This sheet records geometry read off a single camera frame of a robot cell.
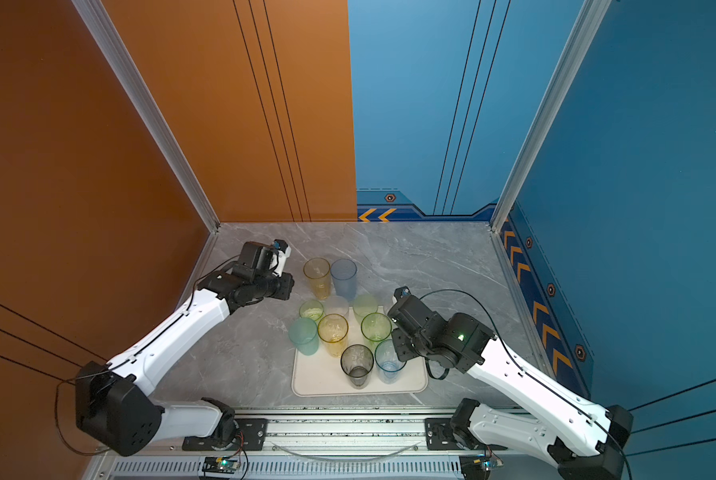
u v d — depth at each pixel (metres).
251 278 0.61
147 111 0.86
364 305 0.88
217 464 0.71
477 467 0.71
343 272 0.90
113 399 0.39
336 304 0.87
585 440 0.38
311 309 0.93
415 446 0.72
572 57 0.76
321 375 0.83
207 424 0.62
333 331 0.78
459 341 0.45
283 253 0.74
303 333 0.88
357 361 0.75
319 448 0.73
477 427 0.60
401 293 0.63
